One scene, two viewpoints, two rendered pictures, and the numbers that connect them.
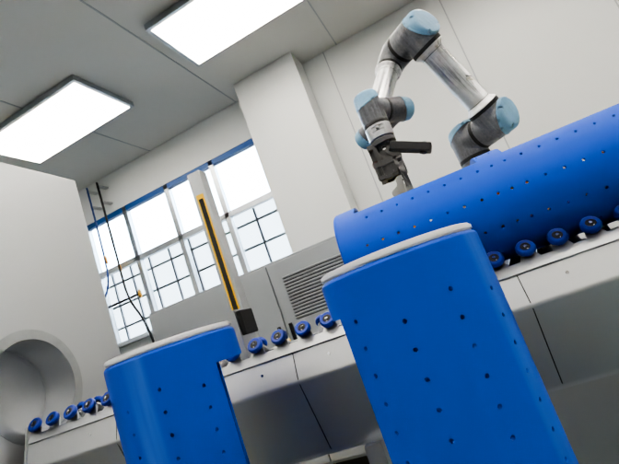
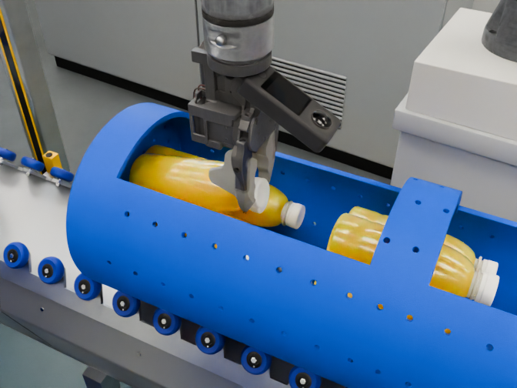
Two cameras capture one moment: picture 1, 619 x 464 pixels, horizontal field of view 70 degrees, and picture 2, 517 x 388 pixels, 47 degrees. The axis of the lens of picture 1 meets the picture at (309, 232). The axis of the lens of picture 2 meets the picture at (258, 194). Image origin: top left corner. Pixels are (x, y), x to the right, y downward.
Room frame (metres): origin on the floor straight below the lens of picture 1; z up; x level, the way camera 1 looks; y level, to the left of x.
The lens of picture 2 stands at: (0.66, -0.43, 1.69)
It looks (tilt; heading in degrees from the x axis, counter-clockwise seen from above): 41 degrees down; 12
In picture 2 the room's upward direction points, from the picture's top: straight up
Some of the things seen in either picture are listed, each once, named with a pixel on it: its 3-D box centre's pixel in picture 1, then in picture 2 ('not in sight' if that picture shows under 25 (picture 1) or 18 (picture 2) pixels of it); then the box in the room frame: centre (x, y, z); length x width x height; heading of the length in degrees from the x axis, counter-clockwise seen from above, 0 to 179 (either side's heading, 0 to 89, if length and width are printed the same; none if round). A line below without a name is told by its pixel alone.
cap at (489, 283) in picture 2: not in sight; (488, 289); (1.15, -0.60, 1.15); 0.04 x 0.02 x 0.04; 166
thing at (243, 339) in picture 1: (247, 332); not in sight; (1.39, 0.29, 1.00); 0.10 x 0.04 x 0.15; 166
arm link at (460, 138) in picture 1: (468, 141); not in sight; (1.63, -0.68, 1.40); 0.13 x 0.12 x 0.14; 33
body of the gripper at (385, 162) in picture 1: (388, 160); (235, 96); (1.23, -0.28, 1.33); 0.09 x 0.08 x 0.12; 76
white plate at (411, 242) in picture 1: (394, 255); not in sight; (0.79, -0.13, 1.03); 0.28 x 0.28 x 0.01
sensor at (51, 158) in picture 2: not in sight; (43, 170); (1.50, 0.21, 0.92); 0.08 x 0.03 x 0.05; 166
